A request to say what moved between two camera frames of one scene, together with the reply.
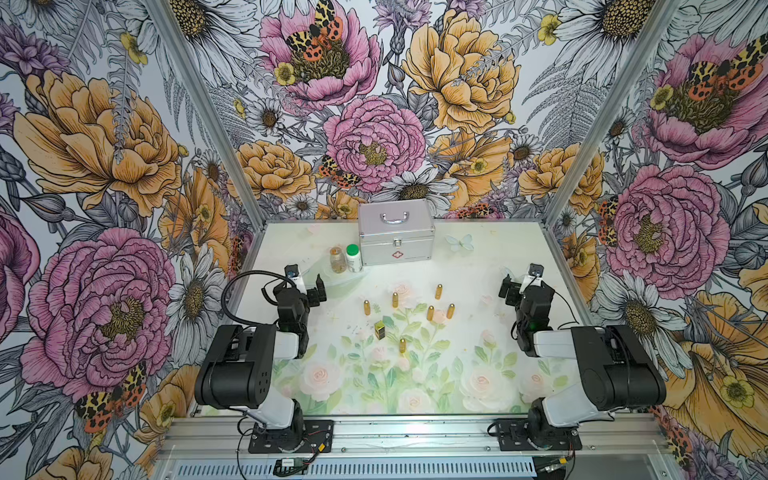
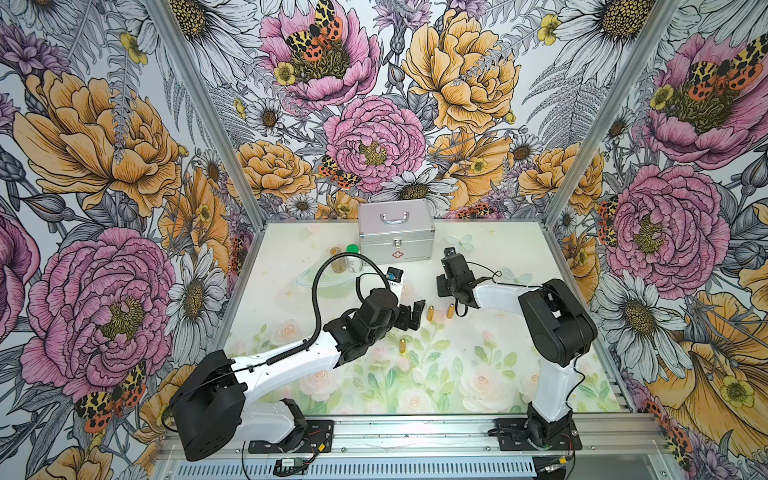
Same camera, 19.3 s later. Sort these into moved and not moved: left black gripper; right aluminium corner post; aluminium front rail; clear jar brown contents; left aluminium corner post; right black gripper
Moved: left black gripper; right black gripper
Not moved: left aluminium corner post; aluminium front rail; clear jar brown contents; right aluminium corner post
